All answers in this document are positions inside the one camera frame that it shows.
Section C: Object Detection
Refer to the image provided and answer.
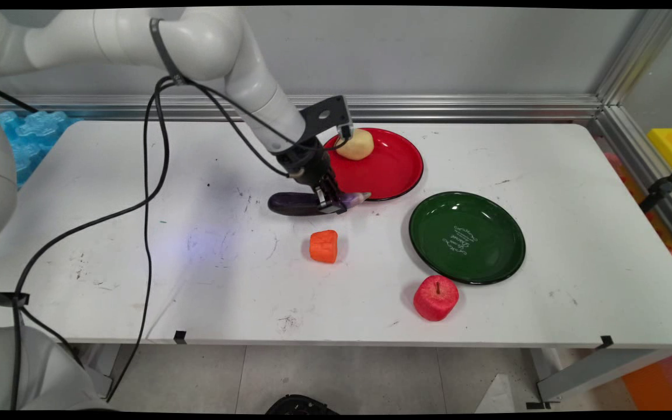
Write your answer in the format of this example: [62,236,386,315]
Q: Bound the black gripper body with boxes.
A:
[276,137,337,189]

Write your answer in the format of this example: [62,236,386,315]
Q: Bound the purple toy eggplant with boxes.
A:
[268,190,372,218]

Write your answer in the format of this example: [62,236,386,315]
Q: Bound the beige toy potato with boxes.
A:
[335,128,375,161]

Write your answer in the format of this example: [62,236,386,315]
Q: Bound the red plate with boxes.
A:
[322,127,425,202]

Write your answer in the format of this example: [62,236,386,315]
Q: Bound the green plate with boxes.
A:
[409,191,527,286]

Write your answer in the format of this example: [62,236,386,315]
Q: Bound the red toy apple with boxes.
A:
[413,275,460,322]

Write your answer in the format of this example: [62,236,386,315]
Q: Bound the black round floor object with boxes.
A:
[265,394,340,415]

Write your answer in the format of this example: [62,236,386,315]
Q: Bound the blue foam puzzle mats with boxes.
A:
[0,110,80,188]

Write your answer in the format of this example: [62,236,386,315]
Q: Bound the grey table leg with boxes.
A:
[526,348,663,410]

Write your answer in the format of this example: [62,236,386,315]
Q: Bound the black clamp stand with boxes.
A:
[639,155,672,214]

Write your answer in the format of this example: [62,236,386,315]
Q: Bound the orange box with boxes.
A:
[622,349,672,411]

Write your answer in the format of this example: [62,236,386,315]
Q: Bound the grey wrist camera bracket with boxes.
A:
[298,95,354,146]

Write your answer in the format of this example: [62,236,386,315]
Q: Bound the horizontal aluminium frame rail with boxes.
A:
[0,94,605,123]

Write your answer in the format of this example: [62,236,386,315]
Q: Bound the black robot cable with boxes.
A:
[9,76,342,409]

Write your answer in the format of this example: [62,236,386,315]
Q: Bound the black arm strap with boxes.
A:
[149,17,188,85]

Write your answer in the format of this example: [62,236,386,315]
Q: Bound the side aluminium frame rail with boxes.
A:
[588,105,672,260]

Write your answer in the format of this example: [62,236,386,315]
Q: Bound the black cable clip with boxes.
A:
[0,284,30,309]

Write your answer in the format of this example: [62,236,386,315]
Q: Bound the upright aluminium frame post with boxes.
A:
[596,9,672,107]

